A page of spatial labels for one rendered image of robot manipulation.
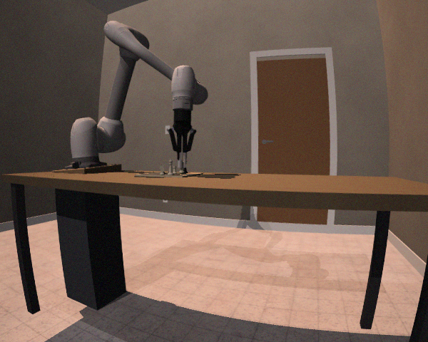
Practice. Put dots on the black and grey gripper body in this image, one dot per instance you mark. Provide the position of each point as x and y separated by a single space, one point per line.
182 118

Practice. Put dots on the brown and tan chessboard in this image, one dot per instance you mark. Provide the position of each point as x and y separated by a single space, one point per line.
178 174

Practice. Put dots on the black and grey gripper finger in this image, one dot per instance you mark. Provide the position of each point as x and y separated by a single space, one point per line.
186 147
179 141

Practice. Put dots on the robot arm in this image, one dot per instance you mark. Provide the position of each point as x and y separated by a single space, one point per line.
88 139

